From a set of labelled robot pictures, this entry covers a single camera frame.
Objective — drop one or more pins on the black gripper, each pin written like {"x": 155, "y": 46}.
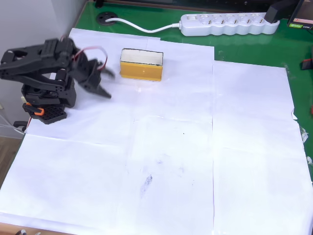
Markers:
{"x": 96, "y": 79}

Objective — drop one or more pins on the yellow rectangular box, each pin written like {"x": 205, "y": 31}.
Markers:
{"x": 141, "y": 64}

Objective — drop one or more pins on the black orange table clamp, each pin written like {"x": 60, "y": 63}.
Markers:
{"x": 36, "y": 111}

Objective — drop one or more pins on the white paper table cover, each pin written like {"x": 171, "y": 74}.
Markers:
{"x": 171, "y": 147}

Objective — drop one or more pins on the white power strip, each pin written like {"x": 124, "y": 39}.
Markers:
{"x": 230, "y": 24}

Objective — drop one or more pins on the green desk mat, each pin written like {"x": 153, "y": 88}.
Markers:
{"x": 244, "y": 46}

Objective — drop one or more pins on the black power adapter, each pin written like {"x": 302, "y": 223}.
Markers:
{"x": 275, "y": 12}

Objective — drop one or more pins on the red black small object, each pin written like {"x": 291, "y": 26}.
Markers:
{"x": 307, "y": 64}

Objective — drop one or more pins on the black box green label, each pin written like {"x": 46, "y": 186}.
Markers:
{"x": 302, "y": 17}

